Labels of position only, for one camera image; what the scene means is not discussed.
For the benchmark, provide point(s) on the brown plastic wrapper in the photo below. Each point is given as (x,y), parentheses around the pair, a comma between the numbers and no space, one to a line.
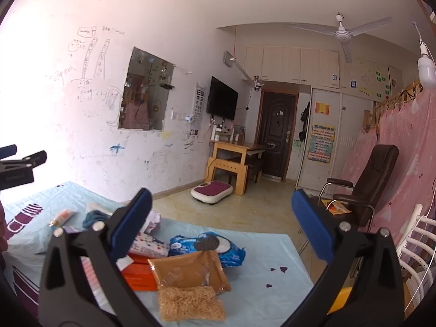
(189,270)

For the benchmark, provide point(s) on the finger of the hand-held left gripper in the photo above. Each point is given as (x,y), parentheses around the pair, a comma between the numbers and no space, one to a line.
(30,160)
(8,151)

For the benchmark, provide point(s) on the white purple vibration plate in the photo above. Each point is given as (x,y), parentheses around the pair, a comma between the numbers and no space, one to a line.
(211,190)

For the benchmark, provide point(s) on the white ceiling fan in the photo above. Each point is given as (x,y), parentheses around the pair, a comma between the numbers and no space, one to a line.
(342,35)

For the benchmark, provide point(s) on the pink curtain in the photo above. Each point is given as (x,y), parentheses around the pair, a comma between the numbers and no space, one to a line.
(408,143)

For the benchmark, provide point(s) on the wooden table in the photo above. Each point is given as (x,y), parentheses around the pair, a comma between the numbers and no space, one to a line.
(238,148)

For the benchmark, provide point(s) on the yellow plastic bin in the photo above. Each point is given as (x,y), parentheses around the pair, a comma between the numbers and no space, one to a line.
(340,301)

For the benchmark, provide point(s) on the white wardrobe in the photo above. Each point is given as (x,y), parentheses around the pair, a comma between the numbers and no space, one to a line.
(344,133)

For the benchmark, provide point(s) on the small orange poster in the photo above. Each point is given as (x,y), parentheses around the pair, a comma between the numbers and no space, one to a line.
(322,108)

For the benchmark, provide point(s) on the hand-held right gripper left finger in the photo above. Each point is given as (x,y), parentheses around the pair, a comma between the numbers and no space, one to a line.
(134,223)

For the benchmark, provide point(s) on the colourful chart poster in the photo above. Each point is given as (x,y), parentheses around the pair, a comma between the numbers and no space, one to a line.
(321,143)

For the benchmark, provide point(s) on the instant noodle block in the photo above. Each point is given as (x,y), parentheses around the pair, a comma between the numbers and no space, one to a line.
(190,305)

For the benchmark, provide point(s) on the white security camera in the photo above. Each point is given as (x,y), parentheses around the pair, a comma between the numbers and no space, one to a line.
(258,83)

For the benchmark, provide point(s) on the white light bulb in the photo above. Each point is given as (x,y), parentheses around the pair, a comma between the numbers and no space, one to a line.
(427,70)

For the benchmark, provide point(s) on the crumpled white paper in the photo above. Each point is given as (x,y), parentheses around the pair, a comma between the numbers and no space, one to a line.
(154,221)

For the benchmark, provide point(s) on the dark blue cloth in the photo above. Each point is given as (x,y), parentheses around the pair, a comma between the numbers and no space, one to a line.
(95,219)

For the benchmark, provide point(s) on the white wall chart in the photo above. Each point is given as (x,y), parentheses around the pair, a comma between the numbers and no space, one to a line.
(198,109)

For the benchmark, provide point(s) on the white patterned carton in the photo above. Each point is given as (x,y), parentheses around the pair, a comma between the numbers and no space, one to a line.
(150,245)

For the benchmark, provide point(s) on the orange cardboard box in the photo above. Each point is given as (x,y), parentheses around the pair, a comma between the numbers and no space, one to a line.
(139,274)

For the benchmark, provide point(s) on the dark hanging bag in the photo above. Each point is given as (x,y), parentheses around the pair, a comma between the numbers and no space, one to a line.
(304,119)

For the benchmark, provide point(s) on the blue cookie packet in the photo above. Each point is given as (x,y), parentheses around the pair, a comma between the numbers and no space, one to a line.
(231,253)

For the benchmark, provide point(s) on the brown leather armchair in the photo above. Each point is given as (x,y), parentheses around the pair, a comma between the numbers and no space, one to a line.
(374,177)

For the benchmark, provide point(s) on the white slatted chair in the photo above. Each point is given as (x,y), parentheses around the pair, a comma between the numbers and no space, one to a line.
(415,245)

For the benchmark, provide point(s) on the wall mirror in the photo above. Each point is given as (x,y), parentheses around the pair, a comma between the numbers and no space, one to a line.
(146,92)

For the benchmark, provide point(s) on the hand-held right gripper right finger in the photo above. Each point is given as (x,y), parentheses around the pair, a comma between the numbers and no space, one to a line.
(311,226)

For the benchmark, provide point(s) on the light blue printed tablecloth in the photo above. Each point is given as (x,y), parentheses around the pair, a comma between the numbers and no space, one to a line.
(265,279)

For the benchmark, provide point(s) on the black wall television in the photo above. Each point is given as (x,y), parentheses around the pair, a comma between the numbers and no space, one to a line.
(222,99)

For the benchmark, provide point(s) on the dark brown door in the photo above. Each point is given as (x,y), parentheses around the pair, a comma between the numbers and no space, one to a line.
(276,133)

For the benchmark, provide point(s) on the yellow book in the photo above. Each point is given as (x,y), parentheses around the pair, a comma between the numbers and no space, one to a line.
(335,207)

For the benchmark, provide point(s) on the white cream tube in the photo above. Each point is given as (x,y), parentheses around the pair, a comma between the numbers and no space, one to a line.
(63,218)

